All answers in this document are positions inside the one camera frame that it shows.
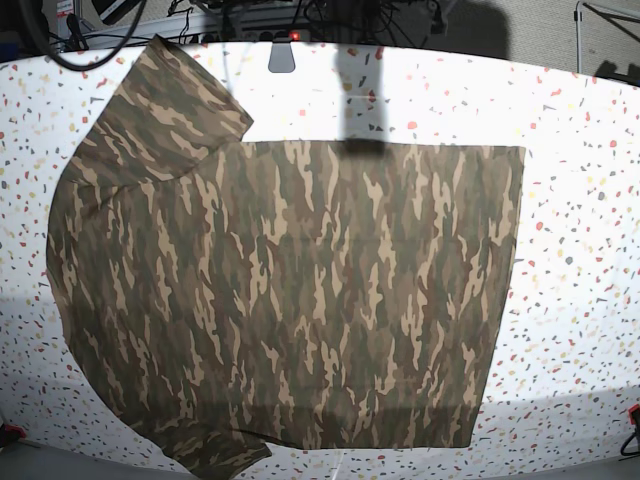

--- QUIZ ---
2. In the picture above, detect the camouflage T-shirt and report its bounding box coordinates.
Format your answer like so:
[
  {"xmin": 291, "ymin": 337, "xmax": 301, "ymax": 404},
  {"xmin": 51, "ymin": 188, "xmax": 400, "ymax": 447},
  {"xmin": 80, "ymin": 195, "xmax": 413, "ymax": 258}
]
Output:
[{"xmin": 47, "ymin": 38, "xmax": 525, "ymax": 479}]

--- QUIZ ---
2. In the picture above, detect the black power strip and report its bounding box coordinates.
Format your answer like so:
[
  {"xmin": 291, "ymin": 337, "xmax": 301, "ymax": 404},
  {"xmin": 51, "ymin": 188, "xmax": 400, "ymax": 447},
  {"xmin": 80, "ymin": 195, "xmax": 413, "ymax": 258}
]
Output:
[{"xmin": 198, "ymin": 29, "xmax": 311, "ymax": 44}]

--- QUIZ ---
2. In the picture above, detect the red clamp left corner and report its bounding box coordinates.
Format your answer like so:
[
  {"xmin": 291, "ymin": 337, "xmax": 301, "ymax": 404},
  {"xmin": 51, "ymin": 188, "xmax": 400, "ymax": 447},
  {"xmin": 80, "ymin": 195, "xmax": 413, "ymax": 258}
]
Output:
[{"xmin": 0, "ymin": 424, "xmax": 26, "ymax": 448}]

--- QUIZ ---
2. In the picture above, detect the red clamp corner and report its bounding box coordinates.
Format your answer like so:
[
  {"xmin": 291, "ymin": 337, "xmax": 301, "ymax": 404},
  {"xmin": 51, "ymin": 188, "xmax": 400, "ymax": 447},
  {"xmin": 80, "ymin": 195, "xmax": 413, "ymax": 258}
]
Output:
[
  {"xmin": 628, "ymin": 404, "xmax": 640, "ymax": 429},
  {"xmin": 0, "ymin": 424, "xmax": 26, "ymax": 448}
]

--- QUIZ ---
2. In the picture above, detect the red clamp right corner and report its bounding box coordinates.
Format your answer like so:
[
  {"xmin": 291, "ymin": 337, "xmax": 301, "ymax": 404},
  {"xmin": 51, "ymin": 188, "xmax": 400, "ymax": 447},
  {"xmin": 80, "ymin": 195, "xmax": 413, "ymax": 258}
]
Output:
[{"xmin": 628, "ymin": 404, "xmax": 640, "ymax": 429}]

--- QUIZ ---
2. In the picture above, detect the white metal stand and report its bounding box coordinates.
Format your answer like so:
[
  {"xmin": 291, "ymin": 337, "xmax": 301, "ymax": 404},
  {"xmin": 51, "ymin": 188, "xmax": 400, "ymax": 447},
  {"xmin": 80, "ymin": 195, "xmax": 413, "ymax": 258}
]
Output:
[{"xmin": 574, "ymin": 1, "xmax": 639, "ymax": 75}]

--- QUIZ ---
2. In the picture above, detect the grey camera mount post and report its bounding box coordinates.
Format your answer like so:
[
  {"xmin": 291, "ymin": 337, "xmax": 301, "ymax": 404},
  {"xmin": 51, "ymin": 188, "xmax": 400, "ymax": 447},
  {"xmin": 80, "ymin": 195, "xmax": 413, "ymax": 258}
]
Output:
[{"xmin": 268, "ymin": 39, "xmax": 296, "ymax": 74}]

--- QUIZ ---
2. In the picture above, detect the black cable bundle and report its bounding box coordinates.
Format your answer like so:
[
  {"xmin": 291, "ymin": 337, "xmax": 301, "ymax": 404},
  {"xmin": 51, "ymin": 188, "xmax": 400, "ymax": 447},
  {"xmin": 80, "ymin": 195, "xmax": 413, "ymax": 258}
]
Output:
[{"xmin": 294, "ymin": 0, "xmax": 446, "ymax": 49}]

